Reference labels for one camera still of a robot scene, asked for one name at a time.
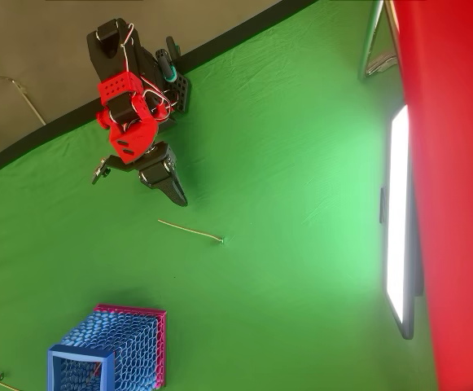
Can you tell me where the black clamp with teal ring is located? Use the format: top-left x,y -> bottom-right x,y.
155,35 -> 182,82

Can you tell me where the black wrist mount bracket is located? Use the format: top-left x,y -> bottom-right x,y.
91,156 -> 139,185

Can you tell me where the white floor cable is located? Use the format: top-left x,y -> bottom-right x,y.
0,72 -> 48,125

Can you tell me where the chrome tube stand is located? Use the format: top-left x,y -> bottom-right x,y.
357,0 -> 400,81

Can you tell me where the green table cloth black edge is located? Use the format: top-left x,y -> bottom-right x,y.
0,0 -> 440,391

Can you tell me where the large red blurred post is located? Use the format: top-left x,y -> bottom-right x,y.
383,0 -> 473,391

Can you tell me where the red white servo cable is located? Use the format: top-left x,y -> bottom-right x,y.
141,87 -> 177,122

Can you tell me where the thin white stick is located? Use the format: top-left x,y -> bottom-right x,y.
157,218 -> 226,245

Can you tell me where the blue and pink lattice basket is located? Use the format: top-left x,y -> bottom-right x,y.
47,303 -> 167,391

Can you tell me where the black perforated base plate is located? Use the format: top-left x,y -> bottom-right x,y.
165,72 -> 191,114

